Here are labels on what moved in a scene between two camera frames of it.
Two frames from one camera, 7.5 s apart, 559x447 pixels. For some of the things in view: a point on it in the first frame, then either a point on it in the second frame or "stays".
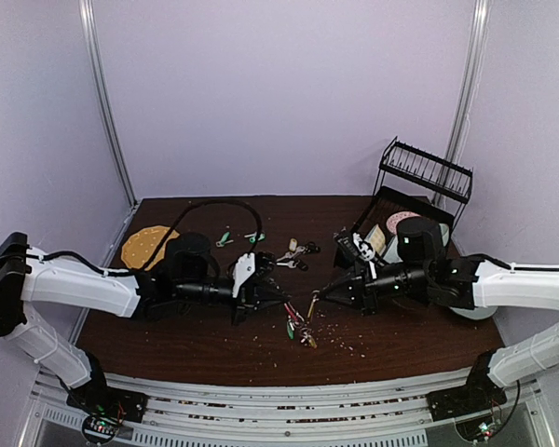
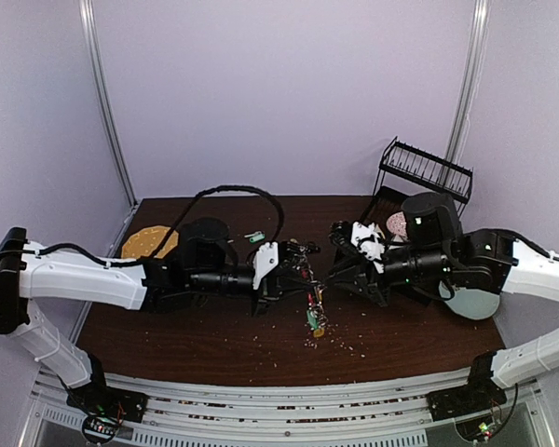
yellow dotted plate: x=139 y=246 stays
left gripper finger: x=271 y=295 → x=294 y=283
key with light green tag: x=252 y=237 stays
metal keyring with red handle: x=296 y=320 → x=322 y=320
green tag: x=291 y=331 → x=312 y=319
